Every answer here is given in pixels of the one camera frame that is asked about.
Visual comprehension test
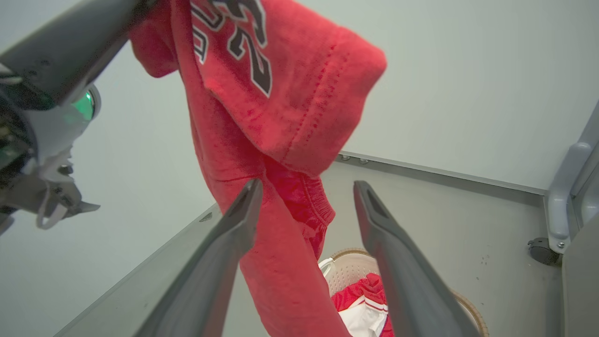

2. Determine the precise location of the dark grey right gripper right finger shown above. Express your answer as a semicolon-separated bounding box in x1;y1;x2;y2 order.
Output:
353;180;482;337

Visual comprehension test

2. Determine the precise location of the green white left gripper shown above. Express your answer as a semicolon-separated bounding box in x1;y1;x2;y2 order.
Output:
0;0;155;234

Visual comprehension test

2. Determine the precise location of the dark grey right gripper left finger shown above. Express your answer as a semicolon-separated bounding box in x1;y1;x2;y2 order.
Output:
133;178;264;337

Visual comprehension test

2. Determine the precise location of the red and white jersey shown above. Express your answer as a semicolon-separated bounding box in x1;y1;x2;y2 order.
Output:
331;273;396;337

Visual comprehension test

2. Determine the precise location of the red garment with number print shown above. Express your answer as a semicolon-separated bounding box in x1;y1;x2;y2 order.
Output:
129;0;388;337

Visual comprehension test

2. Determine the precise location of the cream perforated basket brown rim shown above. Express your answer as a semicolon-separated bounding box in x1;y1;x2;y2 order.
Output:
318;248;489;337

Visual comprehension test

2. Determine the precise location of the grey partition base rail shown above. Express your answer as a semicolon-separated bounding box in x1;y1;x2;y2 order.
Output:
52;202;223;337
336;151;549;196

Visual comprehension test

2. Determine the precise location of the grey partition post with foot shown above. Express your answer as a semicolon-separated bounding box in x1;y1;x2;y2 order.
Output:
545;101;599;253

